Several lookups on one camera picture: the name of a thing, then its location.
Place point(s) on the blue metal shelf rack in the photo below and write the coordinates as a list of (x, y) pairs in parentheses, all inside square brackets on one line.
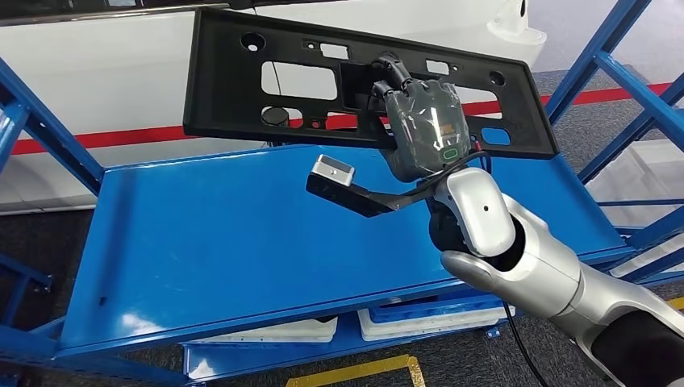
[(213, 240)]

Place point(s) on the white plastic bin stack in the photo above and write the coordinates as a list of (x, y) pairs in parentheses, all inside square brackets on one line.
[(427, 330)]

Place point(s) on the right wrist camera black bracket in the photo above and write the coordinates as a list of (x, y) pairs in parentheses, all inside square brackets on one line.
[(347, 192)]

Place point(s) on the black stanchion post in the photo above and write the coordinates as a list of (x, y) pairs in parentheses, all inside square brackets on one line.
[(275, 116)]

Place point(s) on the black plastic plate part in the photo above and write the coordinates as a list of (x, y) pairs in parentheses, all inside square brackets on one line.
[(224, 107)]

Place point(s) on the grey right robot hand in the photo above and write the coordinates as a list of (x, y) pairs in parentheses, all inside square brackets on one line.
[(427, 133)]

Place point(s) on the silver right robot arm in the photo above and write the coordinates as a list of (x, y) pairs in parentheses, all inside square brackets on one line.
[(545, 277)]

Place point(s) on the white car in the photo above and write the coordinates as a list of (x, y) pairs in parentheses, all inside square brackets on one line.
[(107, 69)]

